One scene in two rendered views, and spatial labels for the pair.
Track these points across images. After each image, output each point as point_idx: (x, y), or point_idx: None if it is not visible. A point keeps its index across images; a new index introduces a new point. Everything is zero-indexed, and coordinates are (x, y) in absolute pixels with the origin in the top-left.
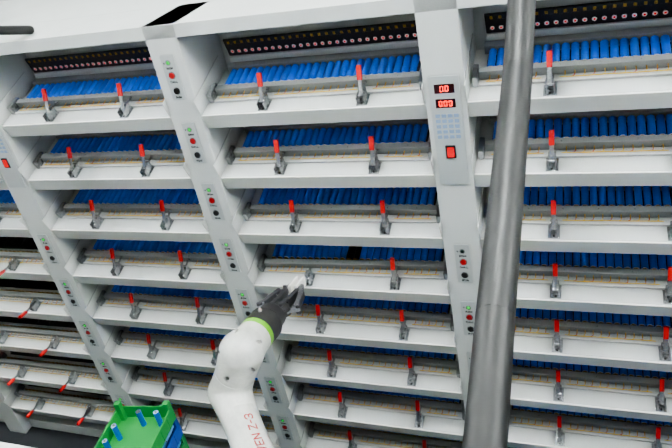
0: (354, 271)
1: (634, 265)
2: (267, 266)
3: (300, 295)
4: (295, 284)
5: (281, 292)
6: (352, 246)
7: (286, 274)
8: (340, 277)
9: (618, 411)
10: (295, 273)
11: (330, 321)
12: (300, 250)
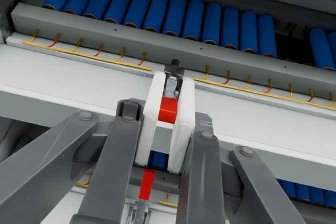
0: (306, 101)
1: None
2: (21, 30)
3: (287, 206)
4: (183, 109)
5: (117, 150)
6: (276, 36)
7: (85, 67)
8: (269, 111)
9: None
10: (117, 70)
11: (161, 210)
12: (138, 9)
